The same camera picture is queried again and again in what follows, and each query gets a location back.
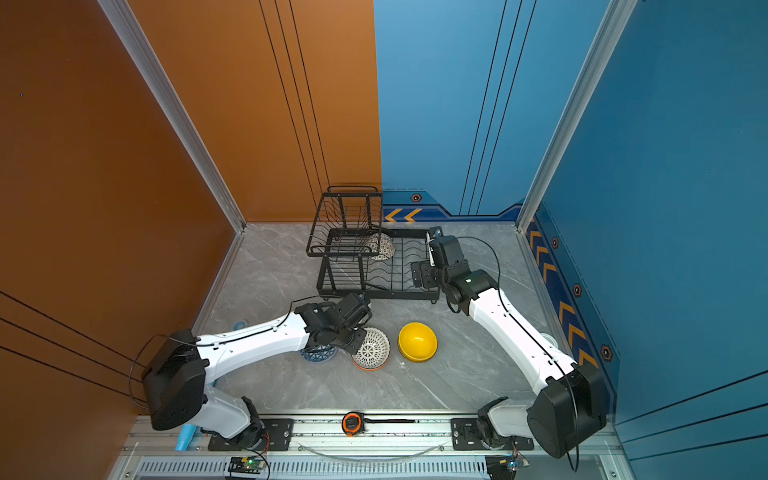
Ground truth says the green circuit board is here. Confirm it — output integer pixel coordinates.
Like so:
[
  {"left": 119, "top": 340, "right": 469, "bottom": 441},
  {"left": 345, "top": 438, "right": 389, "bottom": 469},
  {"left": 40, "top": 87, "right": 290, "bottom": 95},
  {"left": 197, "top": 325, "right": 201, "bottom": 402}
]
[
  {"left": 227, "top": 455, "right": 271, "bottom": 479},
  {"left": 485, "top": 455, "right": 530, "bottom": 480}
]

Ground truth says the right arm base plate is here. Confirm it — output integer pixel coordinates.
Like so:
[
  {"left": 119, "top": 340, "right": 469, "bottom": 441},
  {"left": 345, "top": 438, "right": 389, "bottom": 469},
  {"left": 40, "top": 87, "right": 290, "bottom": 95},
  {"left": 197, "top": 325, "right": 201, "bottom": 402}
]
[{"left": 450, "top": 417, "right": 535, "bottom": 451}]

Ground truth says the right green circuit board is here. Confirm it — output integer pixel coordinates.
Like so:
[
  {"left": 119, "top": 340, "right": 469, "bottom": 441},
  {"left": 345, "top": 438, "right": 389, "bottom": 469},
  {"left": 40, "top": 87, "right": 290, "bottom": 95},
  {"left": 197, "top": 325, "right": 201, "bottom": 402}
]
[{"left": 485, "top": 455, "right": 530, "bottom": 480}]

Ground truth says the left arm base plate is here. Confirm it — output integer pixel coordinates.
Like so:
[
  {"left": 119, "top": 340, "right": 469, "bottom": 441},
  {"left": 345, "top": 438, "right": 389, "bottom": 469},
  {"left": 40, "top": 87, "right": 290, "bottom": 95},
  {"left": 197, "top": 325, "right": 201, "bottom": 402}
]
[{"left": 208, "top": 418, "right": 294, "bottom": 453}]

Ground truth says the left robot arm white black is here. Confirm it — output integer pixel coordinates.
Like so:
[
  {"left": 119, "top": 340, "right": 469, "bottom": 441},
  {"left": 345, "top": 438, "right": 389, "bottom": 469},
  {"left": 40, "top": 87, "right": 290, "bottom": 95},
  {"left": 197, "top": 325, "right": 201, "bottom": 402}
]
[{"left": 141, "top": 293, "right": 372, "bottom": 450}]

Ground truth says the yellow bowl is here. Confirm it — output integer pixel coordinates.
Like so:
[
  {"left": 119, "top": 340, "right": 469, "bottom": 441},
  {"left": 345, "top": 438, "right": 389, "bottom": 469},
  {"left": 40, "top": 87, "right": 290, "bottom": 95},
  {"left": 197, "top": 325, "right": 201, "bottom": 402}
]
[{"left": 398, "top": 322, "right": 438, "bottom": 363}]

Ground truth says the left green circuit board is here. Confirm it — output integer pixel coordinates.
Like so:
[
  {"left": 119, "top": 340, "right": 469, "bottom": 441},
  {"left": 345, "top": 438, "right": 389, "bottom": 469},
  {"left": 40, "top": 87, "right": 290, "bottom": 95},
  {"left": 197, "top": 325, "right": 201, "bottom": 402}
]
[{"left": 227, "top": 455, "right": 271, "bottom": 479}]

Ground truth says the orange black tape measure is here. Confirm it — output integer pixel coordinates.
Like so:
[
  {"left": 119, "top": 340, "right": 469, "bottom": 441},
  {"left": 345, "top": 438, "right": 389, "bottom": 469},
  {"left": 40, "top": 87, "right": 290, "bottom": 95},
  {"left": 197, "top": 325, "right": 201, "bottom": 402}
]
[{"left": 341, "top": 411, "right": 365, "bottom": 437}]

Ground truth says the blue cylinder tube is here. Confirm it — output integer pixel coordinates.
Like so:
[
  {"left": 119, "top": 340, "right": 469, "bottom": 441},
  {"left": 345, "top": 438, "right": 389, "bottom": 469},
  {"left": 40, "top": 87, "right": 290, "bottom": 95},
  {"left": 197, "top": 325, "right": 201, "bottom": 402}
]
[{"left": 175, "top": 424, "right": 197, "bottom": 452}]

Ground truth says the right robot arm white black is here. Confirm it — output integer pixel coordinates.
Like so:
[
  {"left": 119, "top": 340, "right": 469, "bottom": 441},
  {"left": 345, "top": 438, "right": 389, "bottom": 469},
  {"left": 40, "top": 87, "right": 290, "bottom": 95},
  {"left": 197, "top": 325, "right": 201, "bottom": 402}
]
[{"left": 416, "top": 227, "right": 608, "bottom": 458}]

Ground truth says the brown floral patterned bowl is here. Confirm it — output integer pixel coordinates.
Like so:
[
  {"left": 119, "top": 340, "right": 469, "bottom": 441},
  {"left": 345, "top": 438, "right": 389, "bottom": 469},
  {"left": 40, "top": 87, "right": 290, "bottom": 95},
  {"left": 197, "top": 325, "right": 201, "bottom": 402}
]
[{"left": 364, "top": 234, "right": 396, "bottom": 262}]

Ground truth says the blue triangle patterned bowl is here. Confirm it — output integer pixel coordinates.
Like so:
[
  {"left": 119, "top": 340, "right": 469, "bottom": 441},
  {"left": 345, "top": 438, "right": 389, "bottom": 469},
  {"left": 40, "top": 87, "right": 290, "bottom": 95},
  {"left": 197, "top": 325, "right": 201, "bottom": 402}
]
[{"left": 300, "top": 346, "right": 338, "bottom": 363}]

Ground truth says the black wire dish rack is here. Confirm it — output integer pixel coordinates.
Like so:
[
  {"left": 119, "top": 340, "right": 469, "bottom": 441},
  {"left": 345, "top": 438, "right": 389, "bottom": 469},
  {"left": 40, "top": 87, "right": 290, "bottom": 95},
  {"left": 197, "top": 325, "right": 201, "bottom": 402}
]
[{"left": 306, "top": 185, "right": 440, "bottom": 303}]

